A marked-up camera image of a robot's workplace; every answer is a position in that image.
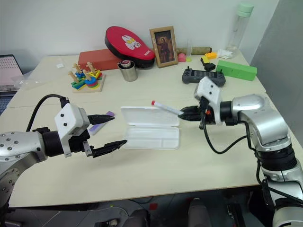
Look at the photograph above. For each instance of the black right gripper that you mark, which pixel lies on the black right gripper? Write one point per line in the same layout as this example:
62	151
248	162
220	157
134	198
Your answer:
208	118

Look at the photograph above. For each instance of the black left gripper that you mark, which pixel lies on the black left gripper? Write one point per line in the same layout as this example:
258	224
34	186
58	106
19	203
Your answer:
79	143

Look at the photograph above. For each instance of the white marker with red cap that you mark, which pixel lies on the white marker with red cap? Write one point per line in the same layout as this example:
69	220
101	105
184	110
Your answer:
165	107

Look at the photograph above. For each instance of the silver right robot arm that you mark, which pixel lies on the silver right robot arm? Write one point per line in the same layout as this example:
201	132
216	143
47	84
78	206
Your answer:
260	118

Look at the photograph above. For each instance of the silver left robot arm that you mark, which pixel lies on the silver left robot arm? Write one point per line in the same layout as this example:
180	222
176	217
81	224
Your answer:
19	144

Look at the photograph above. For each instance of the white plastic pencil case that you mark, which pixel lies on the white plastic pencil case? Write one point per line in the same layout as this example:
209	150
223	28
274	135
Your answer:
149	132

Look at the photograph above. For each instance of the red oval case with rabbit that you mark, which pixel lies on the red oval case with rabbit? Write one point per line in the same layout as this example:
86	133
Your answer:
127	45

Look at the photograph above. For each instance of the grey handheld game controller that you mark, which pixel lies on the grey handheld game controller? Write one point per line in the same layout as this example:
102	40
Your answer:
189	76

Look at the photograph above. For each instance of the black and yellow tool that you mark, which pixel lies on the black and yellow tool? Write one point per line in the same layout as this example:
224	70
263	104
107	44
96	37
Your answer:
208	65

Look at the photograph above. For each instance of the wooden colourful stacking toy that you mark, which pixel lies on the wooden colourful stacking toy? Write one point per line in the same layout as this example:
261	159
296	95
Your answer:
88	81

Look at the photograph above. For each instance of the yellow-green small dish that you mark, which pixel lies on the yellow-green small dish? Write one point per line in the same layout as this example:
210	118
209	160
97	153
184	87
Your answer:
189	59

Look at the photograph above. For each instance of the pink small toy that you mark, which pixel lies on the pink small toy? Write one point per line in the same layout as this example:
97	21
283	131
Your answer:
181	58

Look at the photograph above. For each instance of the green rectangular block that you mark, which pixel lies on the green rectangular block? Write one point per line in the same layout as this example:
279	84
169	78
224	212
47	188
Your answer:
236	69

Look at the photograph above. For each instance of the brown cardboard roll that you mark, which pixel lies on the brown cardboard roll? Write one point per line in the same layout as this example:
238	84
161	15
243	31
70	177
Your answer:
198	50

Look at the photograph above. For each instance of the steel cup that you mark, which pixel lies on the steel cup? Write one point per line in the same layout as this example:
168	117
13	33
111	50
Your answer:
129	73

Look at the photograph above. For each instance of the clear plastic tube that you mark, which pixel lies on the clear plastic tube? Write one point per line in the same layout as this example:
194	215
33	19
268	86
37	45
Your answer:
189	48

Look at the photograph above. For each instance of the white crumpled tissue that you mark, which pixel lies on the white crumpled tissue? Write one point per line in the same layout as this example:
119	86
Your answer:
225	54

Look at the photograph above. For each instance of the red rectangular box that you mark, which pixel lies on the red rectangular box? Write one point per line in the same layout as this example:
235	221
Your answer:
94	59

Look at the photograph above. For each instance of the small white paper slip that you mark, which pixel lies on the small white paper slip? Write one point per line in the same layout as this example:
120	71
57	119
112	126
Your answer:
60	65

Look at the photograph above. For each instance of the small red square under table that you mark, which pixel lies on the small red square under table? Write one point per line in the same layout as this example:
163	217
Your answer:
153	206

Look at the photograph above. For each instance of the dark rounded grey shape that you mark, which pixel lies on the dark rounded grey shape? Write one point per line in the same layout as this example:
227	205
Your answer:
198	212
136	218

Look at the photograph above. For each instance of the clear plastic bag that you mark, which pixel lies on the clear plastic bag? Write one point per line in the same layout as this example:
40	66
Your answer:
26	81

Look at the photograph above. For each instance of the clear bottle with green cap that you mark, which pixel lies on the clear bottle with green cap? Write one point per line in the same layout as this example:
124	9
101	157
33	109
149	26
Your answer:
237	28

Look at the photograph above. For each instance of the laptop with pink screen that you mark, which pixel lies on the laptop with pink screen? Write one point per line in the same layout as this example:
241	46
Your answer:
9	71

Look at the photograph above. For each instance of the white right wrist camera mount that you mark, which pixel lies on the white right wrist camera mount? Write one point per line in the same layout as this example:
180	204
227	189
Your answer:
209	91

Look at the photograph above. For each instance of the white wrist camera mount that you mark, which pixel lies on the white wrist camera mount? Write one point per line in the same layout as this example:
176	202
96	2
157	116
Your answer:
68	118
209	91

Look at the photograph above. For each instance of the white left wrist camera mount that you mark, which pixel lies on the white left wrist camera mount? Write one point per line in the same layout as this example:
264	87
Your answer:
68	118

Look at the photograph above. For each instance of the wooden picture frame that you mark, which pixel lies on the wooden picture frame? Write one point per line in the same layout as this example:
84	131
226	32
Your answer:
163	46

